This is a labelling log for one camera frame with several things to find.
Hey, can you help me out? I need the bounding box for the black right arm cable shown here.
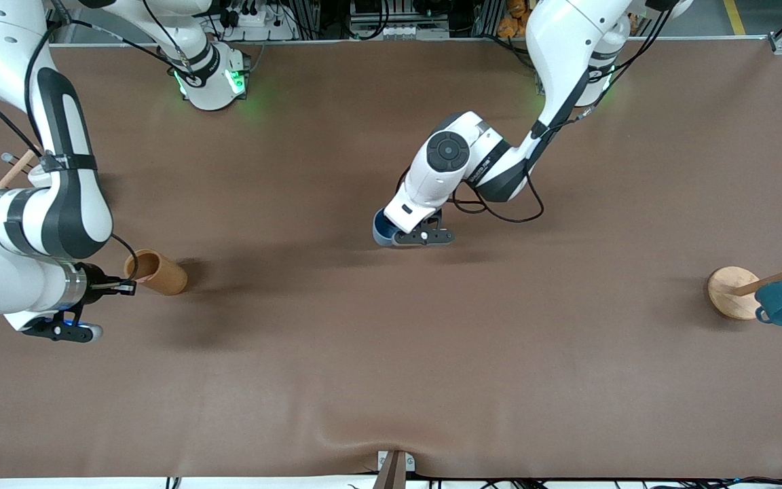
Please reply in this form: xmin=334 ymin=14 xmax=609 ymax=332
xmin=0 ymin=0 xmax=229 ymax=286

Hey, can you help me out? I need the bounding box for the wooden mug tree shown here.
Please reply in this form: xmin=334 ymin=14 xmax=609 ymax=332
xmin=707 ymin=243 xmax=782 ymax=321

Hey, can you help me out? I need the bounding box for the orange bread pile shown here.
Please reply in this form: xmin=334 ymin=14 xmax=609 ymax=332
xmin=498 ymin=0 xmax=529 ymax=39

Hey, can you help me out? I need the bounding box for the white power strip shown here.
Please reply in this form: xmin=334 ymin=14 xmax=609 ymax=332
xmin=225 ymin=3 xmax=280 ymax=29

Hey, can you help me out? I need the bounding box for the blue cup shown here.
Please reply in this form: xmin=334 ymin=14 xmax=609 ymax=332
xmin=372 ymin=208 xmax=403 ymax=247

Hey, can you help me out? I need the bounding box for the brown cylindrical cup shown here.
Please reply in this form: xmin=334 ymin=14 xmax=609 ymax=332
xmin=124 ymin=249 xmax=189 ymax=296

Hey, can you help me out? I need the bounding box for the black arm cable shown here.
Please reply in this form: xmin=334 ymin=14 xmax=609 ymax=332
xmin=0 ymin=0 xmax=229 ymax=286
xmin=398 ymin=0 xmax=677 ymax=224

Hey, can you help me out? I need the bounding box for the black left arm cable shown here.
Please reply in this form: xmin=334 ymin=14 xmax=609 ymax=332
xmin=398 ymin=0 xmax=677 ymax=224

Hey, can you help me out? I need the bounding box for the black wire rack wooden handle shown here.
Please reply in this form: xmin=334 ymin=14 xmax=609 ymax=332
xmin=0 ymin=149 xmax=42 ymax=191

